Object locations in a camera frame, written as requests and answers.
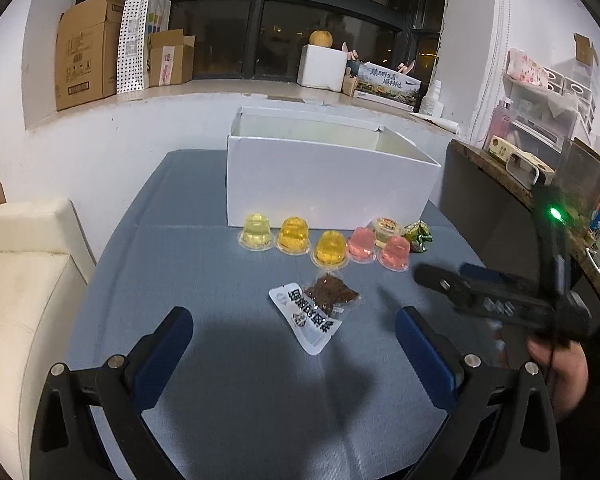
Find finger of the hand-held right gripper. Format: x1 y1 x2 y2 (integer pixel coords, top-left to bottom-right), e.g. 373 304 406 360
459 262 544 309
412 263 542 334

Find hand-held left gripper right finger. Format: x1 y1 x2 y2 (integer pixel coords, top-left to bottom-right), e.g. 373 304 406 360
395 306 566 480

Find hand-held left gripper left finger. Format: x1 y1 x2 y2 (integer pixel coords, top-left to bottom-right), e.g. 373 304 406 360
29 306 195 480

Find green gold candy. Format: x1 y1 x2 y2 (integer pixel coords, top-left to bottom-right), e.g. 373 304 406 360
404 220 434 254

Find pink jelly cup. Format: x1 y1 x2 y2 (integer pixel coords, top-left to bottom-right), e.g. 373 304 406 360
347 226 381 265
378 236 412 272

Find lidded pudding cup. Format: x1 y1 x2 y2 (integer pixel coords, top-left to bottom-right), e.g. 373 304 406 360
371 216 406 249

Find white jerky packet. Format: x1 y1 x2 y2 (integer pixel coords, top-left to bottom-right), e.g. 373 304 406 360
268 269 364 356

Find orange jelly cup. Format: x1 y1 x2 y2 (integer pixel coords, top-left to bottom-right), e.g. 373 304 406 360
275 216 312 256
310 229 350 268

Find pale yellow jelly cup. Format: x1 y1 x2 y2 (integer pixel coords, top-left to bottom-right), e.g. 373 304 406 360
237 213 276 253

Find person's right forearm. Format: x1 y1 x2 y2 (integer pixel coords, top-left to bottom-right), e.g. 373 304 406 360
555 332 600 480

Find person's right hand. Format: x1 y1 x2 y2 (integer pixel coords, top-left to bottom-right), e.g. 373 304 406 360
525 330 590 419

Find clear plastic container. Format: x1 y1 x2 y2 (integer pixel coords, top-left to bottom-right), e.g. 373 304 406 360
555 135 600 232

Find white alarm clock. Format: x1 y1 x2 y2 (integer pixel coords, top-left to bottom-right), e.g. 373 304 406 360
503 149 556 187

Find cream small radio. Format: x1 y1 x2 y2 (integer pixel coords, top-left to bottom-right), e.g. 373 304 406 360
487 135 514 161

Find pink bottle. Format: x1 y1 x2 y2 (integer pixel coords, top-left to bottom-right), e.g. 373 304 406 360
488 99 514 149

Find clear plastic drawer unit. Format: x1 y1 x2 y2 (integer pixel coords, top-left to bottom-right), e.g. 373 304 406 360
500 62 599 154

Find cream leather sofa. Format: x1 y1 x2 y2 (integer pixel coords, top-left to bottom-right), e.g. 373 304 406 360
0 197 99 463

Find white rolled paper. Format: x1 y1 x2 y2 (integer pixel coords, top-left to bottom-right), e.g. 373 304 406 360
409 111 462 134

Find white plastic bottle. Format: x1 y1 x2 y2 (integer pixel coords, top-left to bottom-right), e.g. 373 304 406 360
419 80 444 116

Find floral pink cloth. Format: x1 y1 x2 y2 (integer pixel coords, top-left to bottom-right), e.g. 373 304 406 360
507 47 552 89

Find printed landscape carton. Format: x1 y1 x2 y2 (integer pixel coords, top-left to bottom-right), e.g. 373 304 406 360
352 60 424 112

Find white foam box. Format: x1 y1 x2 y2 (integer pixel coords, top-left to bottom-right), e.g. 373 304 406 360
296 44 349 93

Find small open cardboard box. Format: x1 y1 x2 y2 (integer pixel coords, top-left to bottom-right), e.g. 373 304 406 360
147 28 197 87

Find large cardboard box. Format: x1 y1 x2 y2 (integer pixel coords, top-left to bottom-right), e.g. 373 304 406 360
54 0 126 112

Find polka dot paper bag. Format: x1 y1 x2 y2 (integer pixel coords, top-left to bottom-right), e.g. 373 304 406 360
115 0 172 95

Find cardboard piece on wall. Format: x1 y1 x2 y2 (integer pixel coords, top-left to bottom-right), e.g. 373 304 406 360
573 32 600 66

